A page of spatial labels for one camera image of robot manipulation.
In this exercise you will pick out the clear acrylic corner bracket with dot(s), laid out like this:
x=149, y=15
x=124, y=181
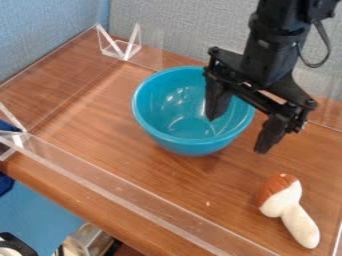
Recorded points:
x=118, y=48

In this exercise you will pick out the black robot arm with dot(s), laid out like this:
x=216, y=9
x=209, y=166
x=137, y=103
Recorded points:
x=292, y=17

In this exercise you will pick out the plush brown white mushroom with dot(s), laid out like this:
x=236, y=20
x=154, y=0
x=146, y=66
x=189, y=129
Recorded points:
x=279, y=202

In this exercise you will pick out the blue plastic bowl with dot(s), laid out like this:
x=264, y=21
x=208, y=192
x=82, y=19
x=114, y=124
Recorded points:
x=168, y=106

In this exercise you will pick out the grey metal box below table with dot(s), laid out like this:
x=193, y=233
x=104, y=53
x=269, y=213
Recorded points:
x=89, y=241

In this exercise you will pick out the clear acrylic back barrier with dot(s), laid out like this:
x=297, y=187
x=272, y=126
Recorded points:
x=169, y=51

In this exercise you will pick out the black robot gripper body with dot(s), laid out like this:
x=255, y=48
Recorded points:
x=259, y=76

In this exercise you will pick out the clear acrylic front barrier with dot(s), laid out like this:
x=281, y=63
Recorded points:
x=145, y=220

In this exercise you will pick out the dark blue cloth object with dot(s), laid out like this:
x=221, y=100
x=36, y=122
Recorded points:
x=6, y=180

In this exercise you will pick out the clear acrylic barrier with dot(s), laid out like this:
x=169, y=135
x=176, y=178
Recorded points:
x=169, y=51
x=145, y=220

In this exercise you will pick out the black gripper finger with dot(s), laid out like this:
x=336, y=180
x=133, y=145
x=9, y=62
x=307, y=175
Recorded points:
x=273, y=132
x=219, y=98

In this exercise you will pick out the black white object below table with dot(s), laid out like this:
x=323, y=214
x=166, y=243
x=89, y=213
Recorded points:
x=14, y=247

